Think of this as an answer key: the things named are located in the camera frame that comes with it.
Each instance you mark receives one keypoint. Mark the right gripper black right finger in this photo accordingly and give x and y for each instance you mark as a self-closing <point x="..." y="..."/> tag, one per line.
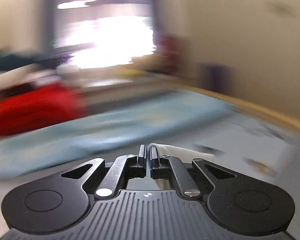
<point x="239" y="203"/>

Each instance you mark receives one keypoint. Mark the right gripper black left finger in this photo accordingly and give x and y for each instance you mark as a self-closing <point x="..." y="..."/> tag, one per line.
<point x="60" y="200"/>

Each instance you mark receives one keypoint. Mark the white small garment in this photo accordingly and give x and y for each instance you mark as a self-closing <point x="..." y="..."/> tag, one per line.
<point x="175" y="152"/>

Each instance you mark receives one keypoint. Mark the grey printed bed sheet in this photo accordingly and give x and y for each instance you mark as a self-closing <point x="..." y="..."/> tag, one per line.
<point x="239" y="142"/>

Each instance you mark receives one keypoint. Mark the light blue patterned quilt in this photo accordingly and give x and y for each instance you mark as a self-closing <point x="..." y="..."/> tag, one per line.
<point x="167" y="114"/>

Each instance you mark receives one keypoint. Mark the red folded blanket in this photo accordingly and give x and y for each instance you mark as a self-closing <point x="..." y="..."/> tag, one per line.
<point x="48" y="105"/>

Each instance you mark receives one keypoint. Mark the dark purple bag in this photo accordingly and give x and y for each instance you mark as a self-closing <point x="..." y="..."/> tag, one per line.
<point x="214" y="77"/>

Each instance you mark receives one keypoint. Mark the bright window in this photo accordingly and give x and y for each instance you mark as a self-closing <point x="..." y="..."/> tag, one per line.
<point x="103" y="33"/>

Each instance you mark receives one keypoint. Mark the wooden bed frame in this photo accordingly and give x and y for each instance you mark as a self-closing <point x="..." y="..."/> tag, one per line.
<point x="266" y="114"/>

